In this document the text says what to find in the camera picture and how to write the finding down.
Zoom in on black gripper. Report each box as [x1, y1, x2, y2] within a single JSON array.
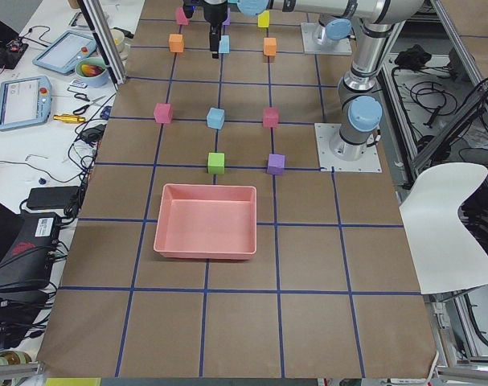
[[203, 0, 228, 59]]

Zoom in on light blue block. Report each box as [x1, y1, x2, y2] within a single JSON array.
[[219, 35, 230, 54], [207, 108, 225, 130]]

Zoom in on purple block far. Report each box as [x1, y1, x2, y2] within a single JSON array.
[[223, 9, 231, 26]]

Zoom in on purple block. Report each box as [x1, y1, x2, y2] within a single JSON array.
[[266, 154, 285, 175], [223, 9, 231, 26]]

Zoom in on pink block far left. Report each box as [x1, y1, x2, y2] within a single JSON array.
[[175, 6, 190, 26]]

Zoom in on pink block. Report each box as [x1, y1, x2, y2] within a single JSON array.
[[262, 107, 280, 128], [175, 6, 190, 26], [154, 103, 173, 124]]

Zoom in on orange block left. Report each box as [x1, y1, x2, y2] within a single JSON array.
[[168, 34, 185, 53]]

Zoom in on orange block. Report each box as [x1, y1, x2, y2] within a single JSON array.
[[263, 37, 277, 57], [168, 34, 185, 53]]

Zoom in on yellow block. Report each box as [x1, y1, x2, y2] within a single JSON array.
[[257, 10, 270, 28]]

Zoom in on orange block right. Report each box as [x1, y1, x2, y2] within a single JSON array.
[[263, 37, 277, 57]]

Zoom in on white cup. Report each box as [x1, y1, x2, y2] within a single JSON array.
[[110, 28, 125, 53]]

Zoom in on pink block left middle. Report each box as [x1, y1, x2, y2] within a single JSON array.
[[154, 103, 173, 124]]

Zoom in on pink block right middle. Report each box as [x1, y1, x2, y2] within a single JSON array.
[[262, 107, 280, 128]]

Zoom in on light blue bowl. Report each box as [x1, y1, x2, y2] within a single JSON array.
[[75, 57, 109, 88]]

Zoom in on green block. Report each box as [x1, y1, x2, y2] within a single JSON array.
[[207, 152, 225, 175]]

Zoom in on purple block near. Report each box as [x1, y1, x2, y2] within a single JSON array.
[[266, 154, 285, 175]]

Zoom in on scissors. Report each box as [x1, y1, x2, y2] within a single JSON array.
[[72, 96, 104, 116]]

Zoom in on far teach pendant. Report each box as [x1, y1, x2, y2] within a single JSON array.
[[32, 31, 97, 75]]

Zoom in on teach pendant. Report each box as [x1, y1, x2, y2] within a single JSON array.
[[0, 76, 51, 131], [32, 31, 97, 75]]

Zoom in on gold metal cylinder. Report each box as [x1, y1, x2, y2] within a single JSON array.
[[53, 114, 86, 124]]

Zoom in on pink plastic tray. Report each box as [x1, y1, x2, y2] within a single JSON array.
[[154, 183, 257, 261]]

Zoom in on near teach pendant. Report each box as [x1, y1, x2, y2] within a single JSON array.
[[0, 76, 51, 131]]

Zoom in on black power adapter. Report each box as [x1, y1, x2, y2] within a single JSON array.
[[26, 186, 79, 210]]

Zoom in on black computer box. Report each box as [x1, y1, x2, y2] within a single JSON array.
[[0, 203, 60, 294]]

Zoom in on white chair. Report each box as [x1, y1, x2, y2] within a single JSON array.
[[400, 162, 488, 294]]

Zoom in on aluminium frame post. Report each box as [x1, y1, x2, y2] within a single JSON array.
[[78, 0, 126, 88]]

